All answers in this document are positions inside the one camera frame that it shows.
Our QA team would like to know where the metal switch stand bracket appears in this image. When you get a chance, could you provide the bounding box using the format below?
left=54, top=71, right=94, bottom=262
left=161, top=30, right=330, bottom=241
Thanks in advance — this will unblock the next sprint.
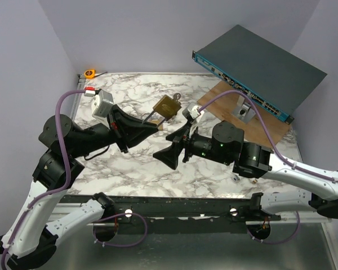
left=232, top=96, right=256, bottom=124

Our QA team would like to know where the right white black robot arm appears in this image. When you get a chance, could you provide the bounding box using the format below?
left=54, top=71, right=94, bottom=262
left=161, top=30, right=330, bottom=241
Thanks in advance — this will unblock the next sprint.
left=153, top=121, right=338, bottom=221

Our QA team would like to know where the long shackle brass padlock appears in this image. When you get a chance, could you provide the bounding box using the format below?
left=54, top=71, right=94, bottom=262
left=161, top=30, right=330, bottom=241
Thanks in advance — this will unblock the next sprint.
left=142, top=95, right=181, bottom=129

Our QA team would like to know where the white tap fitting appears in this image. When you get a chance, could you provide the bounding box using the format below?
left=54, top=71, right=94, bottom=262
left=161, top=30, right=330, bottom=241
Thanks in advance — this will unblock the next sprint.
left=233, top=174, right=257, bottom=185

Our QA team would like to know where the silver padlock key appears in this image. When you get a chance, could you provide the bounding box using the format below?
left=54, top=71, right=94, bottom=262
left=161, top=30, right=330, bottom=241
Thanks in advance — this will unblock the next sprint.
left=173, top=93, right=181, bottom=101

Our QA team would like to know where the orange tape measure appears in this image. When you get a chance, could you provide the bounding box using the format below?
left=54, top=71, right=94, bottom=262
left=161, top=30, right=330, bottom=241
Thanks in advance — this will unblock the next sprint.
left=83, top=69, right=107, bottom=79

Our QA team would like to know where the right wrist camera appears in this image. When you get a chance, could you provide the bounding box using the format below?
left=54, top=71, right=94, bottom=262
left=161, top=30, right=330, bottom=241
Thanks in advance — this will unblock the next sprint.
left=182, top=103, right=204, bottom=138

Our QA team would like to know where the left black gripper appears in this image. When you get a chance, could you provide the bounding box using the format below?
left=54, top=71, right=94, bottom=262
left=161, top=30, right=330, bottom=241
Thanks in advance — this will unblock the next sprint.
left=71, top=103, right=160, bottom=157

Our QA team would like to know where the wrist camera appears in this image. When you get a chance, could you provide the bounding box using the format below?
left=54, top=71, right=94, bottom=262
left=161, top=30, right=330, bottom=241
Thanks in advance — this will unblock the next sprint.
left=182, top=103, right=204, bottom=138
left=84, top=87, right=114, bottom=128

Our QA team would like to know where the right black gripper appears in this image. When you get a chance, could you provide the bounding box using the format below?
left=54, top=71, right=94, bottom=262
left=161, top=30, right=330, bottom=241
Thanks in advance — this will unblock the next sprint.
left=152, top=121, right=230, bottom=170

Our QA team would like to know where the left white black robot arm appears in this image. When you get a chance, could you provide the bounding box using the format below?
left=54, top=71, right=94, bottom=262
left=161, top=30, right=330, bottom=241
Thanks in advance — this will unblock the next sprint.
left=0, top=106, right=158, bottom=269

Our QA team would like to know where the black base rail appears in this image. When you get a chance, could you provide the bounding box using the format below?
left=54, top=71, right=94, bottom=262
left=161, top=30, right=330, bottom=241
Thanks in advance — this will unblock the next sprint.
left=81, top=193, right=282, bottom=235

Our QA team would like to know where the teal network switch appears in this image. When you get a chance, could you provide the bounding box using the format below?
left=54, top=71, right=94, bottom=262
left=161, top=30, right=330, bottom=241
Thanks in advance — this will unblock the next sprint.
left=192, top=25, right=327, bottom=124

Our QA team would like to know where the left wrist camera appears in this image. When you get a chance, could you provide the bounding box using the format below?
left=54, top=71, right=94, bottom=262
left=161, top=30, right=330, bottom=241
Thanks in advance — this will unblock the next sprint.
left=84, top=87, right=114, bottom=128

